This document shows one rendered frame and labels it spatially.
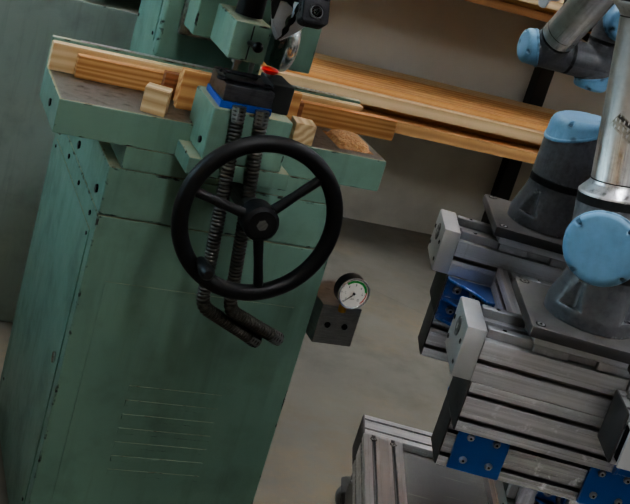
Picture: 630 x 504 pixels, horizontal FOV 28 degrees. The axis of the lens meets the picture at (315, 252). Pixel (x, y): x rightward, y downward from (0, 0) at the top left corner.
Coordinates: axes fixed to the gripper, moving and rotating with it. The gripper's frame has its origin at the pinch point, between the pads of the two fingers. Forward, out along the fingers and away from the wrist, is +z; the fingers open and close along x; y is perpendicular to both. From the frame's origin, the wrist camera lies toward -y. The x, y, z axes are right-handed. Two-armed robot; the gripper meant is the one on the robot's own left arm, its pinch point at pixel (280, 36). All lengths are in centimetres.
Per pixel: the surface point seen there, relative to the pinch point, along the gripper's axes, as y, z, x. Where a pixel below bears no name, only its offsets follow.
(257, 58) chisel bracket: 7.3, 12.4, -1.2
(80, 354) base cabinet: -31, 56, 20
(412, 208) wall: 153, 203, -155
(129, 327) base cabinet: -28, 50, 12
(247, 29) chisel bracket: 9.6, 8.3, 2.0
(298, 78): 142, 137, -76
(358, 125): 6.1, 22.4, -25.7
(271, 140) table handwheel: -21.8, 2.6, 2.8
